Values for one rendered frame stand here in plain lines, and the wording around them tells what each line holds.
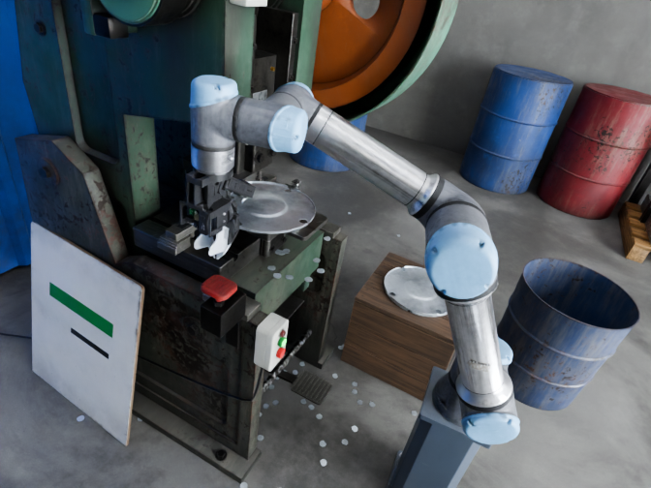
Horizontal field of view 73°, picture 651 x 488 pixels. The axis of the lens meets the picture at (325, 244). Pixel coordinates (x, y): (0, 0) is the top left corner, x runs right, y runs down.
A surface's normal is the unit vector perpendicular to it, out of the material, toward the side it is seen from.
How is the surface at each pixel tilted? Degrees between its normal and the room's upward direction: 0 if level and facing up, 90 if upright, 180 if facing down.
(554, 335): 92
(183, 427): 0
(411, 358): 90
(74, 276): 78
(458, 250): 84
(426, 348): 90
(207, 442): 0
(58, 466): 0
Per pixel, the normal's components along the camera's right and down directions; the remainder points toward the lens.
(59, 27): 0.74, 0.45
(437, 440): -0.39, 0.46
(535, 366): -0.66, 0.37
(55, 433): 0.14, -0.83
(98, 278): -0.47, 0.23
